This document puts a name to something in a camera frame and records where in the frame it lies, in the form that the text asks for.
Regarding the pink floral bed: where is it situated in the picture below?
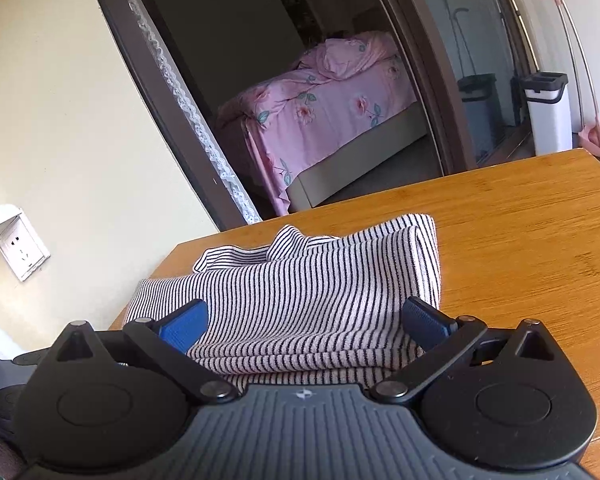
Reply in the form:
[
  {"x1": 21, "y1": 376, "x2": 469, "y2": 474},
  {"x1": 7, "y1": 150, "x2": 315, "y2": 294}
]
[{"x1": 214, "y1": 30, "x2": 428, "y2": 216}]

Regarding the white wall socket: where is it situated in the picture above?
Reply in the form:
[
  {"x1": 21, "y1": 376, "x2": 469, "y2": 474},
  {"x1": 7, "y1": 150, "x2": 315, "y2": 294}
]
[{"x1": 0, "y1": 204, "x2": 50, "y2": 282}]

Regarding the white bin black lid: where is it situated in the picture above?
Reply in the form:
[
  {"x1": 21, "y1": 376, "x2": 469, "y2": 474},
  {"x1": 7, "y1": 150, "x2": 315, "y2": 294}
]
[{"x1": 520, "y1": 72, "x2": 573, "y2": 155}]

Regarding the dark bin behind door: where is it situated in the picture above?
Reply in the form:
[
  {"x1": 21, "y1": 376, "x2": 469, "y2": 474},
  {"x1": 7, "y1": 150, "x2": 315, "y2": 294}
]
[{"x1": 457, "y1": 74, "x2": 503, "y2": 162}]

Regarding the striped grey white sweater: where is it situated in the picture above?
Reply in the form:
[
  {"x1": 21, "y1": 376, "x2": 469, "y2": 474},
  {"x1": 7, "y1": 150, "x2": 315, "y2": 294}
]
[{"x1": 125, "y1": 214, "x2": 441, "y2": 389}]

